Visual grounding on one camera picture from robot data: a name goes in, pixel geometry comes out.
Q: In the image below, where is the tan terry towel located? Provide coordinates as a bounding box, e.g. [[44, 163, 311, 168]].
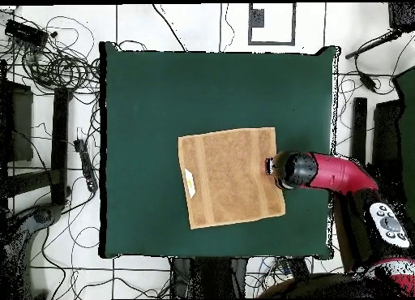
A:
[[178, 126, 287, 230]]

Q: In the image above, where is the black flat panel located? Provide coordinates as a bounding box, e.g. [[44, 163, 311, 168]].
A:
[[0, 80, 34, 163], [370, 100, 403, 181]]

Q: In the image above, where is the dark green table cloth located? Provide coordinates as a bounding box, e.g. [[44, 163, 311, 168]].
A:
[[98, 41, 341, 260]]

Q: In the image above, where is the black power strip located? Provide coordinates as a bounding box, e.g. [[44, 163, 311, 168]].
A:
[[73, 139, 99, 193]]

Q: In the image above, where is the black stand bar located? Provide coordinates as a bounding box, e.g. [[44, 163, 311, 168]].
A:
[[50, 87, 71, 206], [351, 96, 369, 166]]

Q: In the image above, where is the dark stand base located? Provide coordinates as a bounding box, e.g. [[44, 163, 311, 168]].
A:
[[0, 202, 63, 299]]

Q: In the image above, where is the black power adapter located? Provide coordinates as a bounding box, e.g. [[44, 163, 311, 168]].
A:
[[359, 73, 379, 92]]

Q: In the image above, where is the black tripod pole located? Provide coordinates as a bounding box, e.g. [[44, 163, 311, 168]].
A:
[[344, 30, 403, 60]]

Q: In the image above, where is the black speckled box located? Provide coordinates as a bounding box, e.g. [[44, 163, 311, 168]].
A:
[[387, 2, 415, 32]]

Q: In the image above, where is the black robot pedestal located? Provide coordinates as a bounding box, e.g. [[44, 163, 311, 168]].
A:
[[169, 256, 249, 299]]

